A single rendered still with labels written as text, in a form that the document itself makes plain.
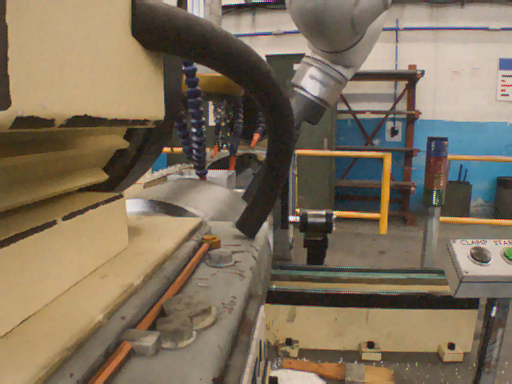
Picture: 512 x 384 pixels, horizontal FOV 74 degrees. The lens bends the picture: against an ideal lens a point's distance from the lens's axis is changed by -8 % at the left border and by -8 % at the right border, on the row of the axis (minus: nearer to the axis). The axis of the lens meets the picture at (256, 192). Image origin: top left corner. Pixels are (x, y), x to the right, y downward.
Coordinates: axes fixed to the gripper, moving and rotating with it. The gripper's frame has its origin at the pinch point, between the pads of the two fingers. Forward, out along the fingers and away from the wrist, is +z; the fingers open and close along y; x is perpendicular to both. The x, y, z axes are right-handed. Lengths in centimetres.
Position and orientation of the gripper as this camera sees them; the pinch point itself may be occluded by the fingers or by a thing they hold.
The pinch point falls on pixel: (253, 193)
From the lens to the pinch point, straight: 69.6
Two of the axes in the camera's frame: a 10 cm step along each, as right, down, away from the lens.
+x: 8.6, 5.1, -0.1
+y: -1.2, 1.8, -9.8
